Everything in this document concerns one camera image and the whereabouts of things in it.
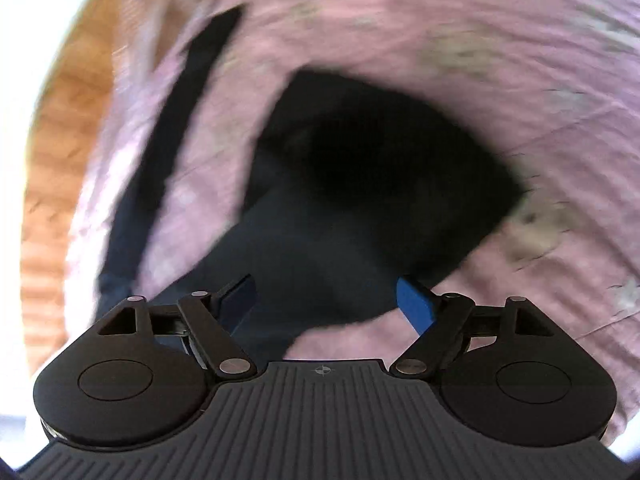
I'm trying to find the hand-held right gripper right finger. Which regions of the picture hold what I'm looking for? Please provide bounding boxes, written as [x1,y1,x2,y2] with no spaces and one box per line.
[389,275,557,377]

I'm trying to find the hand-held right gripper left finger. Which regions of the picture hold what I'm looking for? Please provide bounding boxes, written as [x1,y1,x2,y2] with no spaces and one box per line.
[95,275,257,378]

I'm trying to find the navy pants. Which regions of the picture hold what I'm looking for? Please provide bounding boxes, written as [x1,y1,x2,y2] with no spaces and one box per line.
[95,4,527,361]

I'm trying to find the wooden bed board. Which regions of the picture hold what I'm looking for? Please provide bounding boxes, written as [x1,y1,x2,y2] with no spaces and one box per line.
[20,0,168,361]

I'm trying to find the pink printed bedsheet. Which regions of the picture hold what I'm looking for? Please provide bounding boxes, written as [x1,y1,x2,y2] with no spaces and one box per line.
[65,0,640,461]

